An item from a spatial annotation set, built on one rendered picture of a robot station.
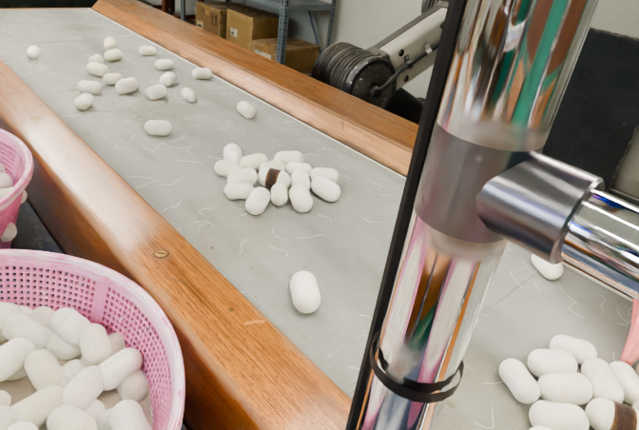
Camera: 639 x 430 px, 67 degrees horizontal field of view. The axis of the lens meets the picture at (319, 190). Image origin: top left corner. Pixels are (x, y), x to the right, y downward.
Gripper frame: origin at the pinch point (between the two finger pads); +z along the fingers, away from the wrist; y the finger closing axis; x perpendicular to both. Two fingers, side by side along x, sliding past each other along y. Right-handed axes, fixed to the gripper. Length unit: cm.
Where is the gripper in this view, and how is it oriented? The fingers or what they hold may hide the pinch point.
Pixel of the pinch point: (630, 354)
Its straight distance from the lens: 43.9
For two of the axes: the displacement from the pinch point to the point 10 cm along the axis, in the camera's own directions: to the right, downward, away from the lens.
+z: -6.3, 7.6, -1.7
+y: 6.8, 4.3, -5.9
